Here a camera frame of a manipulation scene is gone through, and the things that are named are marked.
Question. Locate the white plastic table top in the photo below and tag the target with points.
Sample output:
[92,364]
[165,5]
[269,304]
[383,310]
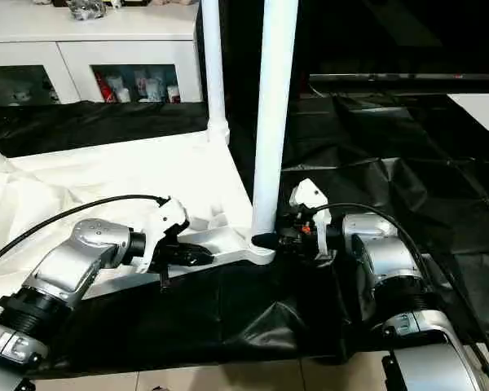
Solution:
[90,187]

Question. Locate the white sideboard with glass doors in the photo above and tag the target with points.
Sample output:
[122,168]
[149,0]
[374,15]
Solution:
[81,41]

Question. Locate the black work mat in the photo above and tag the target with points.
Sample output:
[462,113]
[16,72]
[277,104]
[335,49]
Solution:
[391,187]

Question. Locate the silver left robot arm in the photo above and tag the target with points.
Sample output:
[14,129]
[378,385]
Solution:
[57,285]

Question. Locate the clear glass ornament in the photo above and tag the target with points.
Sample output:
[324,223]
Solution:
[88,8]

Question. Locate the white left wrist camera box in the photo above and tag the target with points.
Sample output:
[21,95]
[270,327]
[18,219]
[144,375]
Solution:
[163,228]

